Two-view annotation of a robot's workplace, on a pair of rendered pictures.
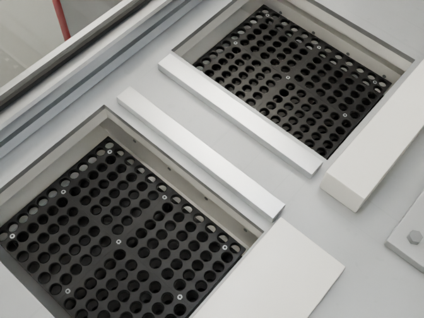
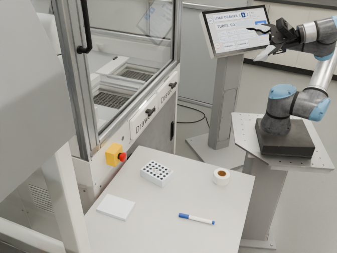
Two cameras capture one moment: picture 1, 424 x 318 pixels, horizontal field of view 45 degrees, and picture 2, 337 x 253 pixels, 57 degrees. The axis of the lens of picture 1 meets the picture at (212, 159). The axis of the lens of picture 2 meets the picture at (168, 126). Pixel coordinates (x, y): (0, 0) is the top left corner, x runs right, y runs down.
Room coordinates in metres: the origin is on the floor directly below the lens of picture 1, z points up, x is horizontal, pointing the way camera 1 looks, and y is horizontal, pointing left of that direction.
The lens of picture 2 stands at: (1.87, -0.22, 1.72)
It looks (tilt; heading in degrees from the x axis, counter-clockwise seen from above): 35 degrees down; 163
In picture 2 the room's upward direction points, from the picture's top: 1 degrees clockwise
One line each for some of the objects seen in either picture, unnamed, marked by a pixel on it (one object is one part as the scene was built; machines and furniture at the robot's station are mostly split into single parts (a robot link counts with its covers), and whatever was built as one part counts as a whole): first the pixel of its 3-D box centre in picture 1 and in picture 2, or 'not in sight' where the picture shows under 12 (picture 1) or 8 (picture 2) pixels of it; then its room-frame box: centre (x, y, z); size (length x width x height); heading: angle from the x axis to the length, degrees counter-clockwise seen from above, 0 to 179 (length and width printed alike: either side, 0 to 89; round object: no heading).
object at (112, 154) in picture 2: not in sight; (115, 154); (0.84, -0.13, 0.88); 0.07 x 0.05 x 0.07; 142
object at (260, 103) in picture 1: (284, 91); not in sight; (0.45, -0.10, 0.87); 0.22 x 0.18 x 0.06; 52
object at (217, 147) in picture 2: not in sight; (228, 101); (-0.02, 0.86, 0.51); 0.50 x 0.45 x 1.02; 9
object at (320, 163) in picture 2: not in sight; (274, 145); (0.78, 0.72, 0.70); 0.45 x 0.44 x 0.12; 68
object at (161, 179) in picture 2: not in sight; (157, 173); (0.90, 0.04, 0.78); 0.12 x 0.08 x 0.04; 37
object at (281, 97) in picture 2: not in sight; (282, 99); (0.78, 0.70, 0.99); 0.13 x 0.12 x 0.14; 41
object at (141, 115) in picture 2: not in sight; (144, 115); (0.57, 0.06, 0.87); 0.29 x 0.02 x 0.11; 142
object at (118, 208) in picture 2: not in sight; (116, 207); (1.03, -0.16, 0.77); 0.13 x 0.09 x 0.02; 53
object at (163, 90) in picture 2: not in sight; (167, 89); (0.32, 0.26, 0.87); 0.29 x 0.02 x 0.11; 142
